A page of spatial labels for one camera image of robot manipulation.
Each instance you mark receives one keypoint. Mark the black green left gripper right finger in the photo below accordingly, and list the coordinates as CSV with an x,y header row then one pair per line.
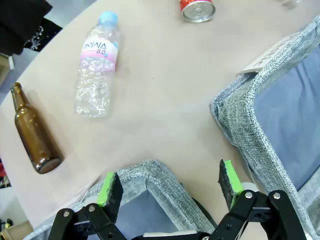
x,y
230,185

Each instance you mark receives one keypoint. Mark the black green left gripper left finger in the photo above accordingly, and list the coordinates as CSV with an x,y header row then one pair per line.
x,y
110,200

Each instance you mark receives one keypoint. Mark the brown glass bottle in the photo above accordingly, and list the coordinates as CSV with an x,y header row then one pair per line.
x,y
32,135

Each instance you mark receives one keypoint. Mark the small pink-label water bottle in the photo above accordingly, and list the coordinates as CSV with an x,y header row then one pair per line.
x,y
95,75

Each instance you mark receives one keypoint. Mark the red soda can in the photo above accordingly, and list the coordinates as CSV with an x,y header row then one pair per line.
x,y
197,12

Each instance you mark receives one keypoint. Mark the grey fabric Bottle basket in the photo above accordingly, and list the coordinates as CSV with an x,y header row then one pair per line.
x,y
162,180

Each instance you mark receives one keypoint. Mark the grey fabric Plastic basket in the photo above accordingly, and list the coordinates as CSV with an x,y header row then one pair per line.
x,y
240,112

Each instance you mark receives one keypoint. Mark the white Plastic label sign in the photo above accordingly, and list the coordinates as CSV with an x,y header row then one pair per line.
x,y
272,52

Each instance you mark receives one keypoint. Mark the cardboard box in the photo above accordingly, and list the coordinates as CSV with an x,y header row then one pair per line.
x,y
5,67

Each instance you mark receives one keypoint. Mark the black white-patterned garment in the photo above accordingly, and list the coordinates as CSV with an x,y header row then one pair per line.
x,y
47,32

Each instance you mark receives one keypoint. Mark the plain black garment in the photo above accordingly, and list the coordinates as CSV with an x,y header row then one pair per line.
x,y
20,22

